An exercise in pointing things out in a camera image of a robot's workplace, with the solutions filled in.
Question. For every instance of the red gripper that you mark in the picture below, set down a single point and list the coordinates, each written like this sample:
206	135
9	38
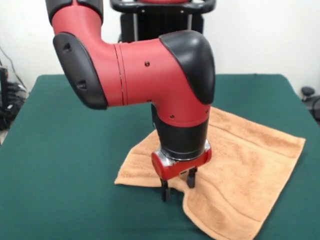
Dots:
180	168

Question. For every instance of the tan terry towel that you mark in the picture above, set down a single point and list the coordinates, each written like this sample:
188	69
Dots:
250	175

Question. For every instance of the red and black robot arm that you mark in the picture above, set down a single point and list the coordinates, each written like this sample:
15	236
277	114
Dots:
150	75

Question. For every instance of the dark green table cloth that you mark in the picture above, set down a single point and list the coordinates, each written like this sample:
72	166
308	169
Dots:
62	175

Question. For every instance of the black round caster foot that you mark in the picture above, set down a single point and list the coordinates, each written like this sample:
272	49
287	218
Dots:
308	91

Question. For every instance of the black box device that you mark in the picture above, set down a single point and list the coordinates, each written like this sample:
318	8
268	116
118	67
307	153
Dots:
3	95

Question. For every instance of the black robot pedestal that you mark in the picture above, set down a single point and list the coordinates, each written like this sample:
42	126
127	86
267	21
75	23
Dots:
127	25

